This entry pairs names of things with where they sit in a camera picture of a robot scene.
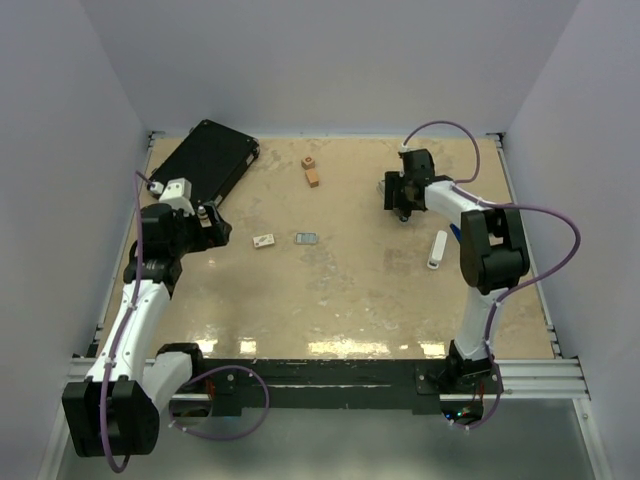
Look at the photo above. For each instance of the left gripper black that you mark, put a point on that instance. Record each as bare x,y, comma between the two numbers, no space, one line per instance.
215,235

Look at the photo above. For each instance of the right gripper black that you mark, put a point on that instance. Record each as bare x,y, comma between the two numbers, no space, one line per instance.
399,202

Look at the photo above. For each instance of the grey metal stapler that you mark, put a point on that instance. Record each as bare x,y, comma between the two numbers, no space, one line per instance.
381,189

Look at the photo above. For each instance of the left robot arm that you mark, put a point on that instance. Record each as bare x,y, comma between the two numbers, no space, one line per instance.
115,410

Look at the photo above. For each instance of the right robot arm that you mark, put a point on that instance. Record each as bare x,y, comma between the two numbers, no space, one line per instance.
493,255

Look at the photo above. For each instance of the blue stapler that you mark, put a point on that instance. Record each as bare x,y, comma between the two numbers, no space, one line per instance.
456,232

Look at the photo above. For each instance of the black hard case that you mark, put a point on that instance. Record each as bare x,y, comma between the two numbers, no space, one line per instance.
213,158

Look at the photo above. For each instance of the plain wooden block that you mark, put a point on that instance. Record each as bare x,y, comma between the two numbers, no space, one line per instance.
312,178

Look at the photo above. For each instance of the wooden cube with circle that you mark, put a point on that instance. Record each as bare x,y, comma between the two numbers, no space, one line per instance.
308,163

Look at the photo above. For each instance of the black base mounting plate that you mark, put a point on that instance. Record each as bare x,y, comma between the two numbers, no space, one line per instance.
420,386

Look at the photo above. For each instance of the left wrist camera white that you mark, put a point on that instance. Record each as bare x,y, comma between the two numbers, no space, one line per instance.
176,193

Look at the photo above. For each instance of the aluminium frame rail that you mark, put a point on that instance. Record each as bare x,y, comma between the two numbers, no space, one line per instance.
544,379

